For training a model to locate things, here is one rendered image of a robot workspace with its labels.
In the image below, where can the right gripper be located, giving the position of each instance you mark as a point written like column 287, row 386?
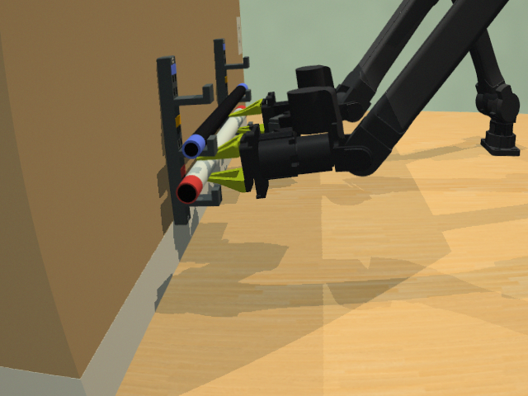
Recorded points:
column 261, row 107

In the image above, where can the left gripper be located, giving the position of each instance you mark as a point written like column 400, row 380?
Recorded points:
column 260, row 160

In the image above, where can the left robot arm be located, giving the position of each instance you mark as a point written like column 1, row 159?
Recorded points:
column 315, row 110

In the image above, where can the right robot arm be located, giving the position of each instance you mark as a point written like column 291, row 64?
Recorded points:
column 362, row 82

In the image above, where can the black metal bar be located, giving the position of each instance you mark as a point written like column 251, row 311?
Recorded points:
column 197, row 142

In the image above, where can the white tube with red ends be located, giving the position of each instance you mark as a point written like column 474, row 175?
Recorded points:
column 192, row 184

